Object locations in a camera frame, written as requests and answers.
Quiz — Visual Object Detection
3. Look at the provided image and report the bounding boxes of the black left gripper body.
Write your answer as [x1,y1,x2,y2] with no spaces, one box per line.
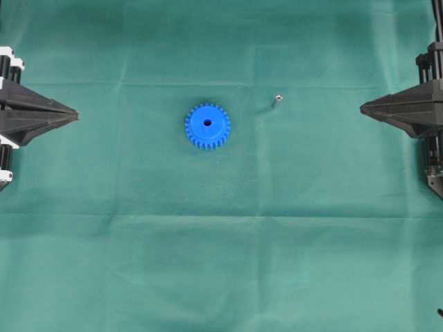
[1,46,25,191]

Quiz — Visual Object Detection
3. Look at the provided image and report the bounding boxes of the blue plastic spur gear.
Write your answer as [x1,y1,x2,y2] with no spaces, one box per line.
[184,103,231,150]

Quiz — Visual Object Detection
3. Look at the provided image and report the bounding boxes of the small grey metal shaft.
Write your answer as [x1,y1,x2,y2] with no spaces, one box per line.
[271,94,284,109]

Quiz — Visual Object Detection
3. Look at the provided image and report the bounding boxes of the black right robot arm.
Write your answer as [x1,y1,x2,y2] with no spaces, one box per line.
[360,1,442,197]

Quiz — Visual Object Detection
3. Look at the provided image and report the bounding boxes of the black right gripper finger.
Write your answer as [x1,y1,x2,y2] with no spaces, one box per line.
[361,111,442,139]
[360,80,442,114]

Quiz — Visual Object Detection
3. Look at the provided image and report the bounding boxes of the green table cloth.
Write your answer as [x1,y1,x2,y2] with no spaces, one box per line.
[1,1,442,331]

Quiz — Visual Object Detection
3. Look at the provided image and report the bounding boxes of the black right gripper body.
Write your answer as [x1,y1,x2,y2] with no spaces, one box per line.
[415,41,443,201]

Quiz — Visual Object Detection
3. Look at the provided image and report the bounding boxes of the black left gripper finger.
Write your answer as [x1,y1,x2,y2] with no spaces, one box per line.
[1,109,79,149]
[1,82,77,114]

